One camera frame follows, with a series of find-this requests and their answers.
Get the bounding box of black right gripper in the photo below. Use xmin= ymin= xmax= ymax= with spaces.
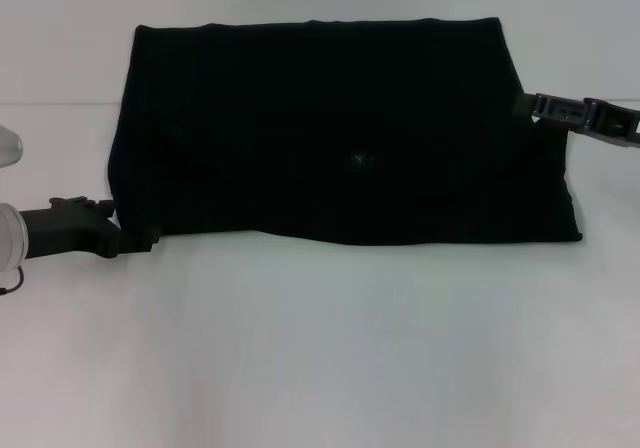
xmin=512 ymin=91 xmax=640 ymax=150

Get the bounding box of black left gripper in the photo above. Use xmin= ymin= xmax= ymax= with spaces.
xmin=19 ymin=196 xmax=162 ymax=262

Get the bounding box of black shirt with FREE print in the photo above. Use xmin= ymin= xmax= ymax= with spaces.
xmin=104 ymin=16 xmax=585 ymax=247

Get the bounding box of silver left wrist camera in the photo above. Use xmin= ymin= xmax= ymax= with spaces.
xmin=0 ymin=125 xmax=24 ymax=169

